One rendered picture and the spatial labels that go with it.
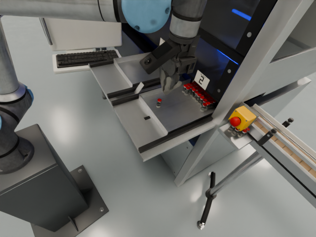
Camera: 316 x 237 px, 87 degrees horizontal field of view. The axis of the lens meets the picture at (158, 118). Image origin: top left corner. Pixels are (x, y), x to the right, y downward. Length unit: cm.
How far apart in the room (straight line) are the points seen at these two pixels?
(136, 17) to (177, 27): 19
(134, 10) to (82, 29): 109
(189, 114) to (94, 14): 64
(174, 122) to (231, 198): 112
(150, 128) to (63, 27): 91
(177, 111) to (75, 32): 90
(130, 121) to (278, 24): 62
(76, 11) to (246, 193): 178
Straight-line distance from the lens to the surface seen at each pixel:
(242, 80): 71
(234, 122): 74
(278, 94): 132
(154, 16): 30
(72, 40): 140
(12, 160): 83
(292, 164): 88
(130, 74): 103
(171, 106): 86
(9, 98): 77
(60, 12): 35
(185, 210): 157
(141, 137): 72
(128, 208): 151
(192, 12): 46
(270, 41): 65
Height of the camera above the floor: 148
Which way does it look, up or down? 49 degrees down
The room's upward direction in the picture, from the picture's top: 12 degrees clockwise
